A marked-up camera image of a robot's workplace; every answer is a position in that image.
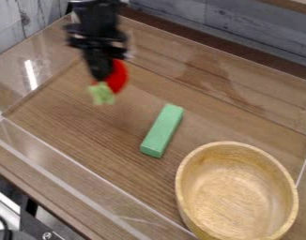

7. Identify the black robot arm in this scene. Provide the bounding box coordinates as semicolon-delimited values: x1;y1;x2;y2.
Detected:
65;0;130;82

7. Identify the black device at corner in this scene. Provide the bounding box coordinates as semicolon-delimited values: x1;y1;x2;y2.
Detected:
0;212;66;240

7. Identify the clear acrylic enclosure wall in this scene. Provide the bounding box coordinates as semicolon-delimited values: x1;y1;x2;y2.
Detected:
0;10;306;240

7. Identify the red plush strawberry toy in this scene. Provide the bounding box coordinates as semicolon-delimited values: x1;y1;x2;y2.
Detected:
89;59;129;105

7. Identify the black cable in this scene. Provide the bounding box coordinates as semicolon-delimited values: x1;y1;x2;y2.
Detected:
0;213;12;235

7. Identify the wooden bowl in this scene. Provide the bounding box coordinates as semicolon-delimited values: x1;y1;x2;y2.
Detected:
174;142;298;240

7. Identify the green rectangular block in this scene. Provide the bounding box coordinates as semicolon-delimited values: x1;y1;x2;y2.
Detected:
141;104;185;158

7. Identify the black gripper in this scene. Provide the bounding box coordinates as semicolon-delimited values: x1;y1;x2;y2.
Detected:
65;23;133;82

